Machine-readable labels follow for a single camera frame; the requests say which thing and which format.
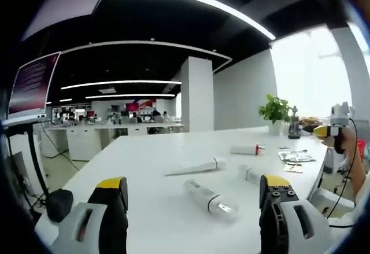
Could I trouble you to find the straight ceiling light strip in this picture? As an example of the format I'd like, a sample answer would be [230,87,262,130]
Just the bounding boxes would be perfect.
[85,93,176,100]
[61,79,183,90]

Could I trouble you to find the black rounded stand base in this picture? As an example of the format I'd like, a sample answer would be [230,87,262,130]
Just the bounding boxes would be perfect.
[46,189,74,223]

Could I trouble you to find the white skincare tube red cap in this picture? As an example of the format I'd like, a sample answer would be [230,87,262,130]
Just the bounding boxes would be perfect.
[230,144,266,155]

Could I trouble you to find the printed sachet packets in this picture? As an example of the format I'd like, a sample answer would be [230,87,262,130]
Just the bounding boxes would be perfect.
[277,149,317,163]

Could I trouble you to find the long ceiling light strip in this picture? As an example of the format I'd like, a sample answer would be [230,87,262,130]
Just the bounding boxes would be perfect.
[103,0,277,41]

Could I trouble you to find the person's right hand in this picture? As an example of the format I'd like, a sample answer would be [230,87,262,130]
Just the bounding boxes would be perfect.
[321,126,358,157]

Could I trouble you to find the white skincare tube clear cap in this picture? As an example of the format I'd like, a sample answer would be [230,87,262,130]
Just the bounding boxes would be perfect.
[184,179,241,223]

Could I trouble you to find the white office workbench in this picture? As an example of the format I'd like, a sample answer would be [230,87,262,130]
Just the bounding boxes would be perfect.
[43,123,185,161]

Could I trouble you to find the large overhead display screen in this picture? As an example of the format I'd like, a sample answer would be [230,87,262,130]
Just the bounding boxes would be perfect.
[21,0,119,41]

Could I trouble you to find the small dark figurine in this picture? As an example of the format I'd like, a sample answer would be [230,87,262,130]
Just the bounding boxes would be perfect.
[287,105,302,140]

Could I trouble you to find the short white skincare tube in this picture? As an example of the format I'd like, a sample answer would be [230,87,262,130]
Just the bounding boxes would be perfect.
[239,164,264,184]

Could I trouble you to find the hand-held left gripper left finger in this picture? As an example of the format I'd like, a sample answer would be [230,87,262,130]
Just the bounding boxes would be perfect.
[59,176,130,254]

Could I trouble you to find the small printed sachet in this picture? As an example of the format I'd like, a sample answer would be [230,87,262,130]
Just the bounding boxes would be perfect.
[283,163,304,174]

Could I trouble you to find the computer monitor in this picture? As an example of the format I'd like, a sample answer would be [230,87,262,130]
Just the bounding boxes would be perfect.
[8,51,62,119]

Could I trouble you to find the green plant in white pot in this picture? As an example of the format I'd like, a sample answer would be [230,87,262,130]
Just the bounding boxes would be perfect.
[258,94,293,136]

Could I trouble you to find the dark bowl of brown items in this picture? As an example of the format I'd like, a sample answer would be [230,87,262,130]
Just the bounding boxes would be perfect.
[299,116,322,135]

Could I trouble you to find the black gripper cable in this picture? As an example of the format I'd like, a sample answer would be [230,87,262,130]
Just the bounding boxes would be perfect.
[325,117,360,229]

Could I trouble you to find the curved ceiling light strip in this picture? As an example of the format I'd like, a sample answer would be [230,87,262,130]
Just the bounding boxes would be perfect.
[61,40,232,72]

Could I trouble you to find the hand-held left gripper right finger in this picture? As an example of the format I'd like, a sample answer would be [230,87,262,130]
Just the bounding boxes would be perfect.
[258,174,338,254]

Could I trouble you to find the red object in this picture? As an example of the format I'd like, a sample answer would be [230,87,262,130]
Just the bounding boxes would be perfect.
[356,139,367,159]

